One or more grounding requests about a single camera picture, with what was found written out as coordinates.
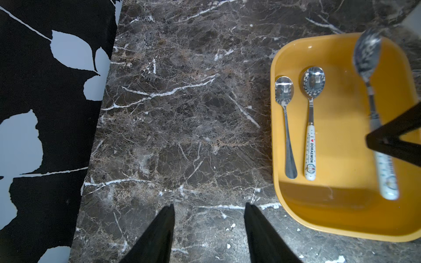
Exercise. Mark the plain silver spoon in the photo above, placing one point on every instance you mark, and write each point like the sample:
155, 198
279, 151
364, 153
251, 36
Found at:
284, 91

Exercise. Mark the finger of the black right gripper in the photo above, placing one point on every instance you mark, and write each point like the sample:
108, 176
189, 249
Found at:
386, 138

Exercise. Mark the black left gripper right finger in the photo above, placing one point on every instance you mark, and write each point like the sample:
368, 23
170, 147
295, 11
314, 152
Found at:
265, 245

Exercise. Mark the silver spoon Doraemon white handle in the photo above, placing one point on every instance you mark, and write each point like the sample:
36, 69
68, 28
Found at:
312, 85

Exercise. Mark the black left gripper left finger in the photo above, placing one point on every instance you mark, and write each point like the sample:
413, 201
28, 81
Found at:
155, 244

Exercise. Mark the yellow storage box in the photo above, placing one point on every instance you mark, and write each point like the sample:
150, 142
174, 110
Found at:
344, 199

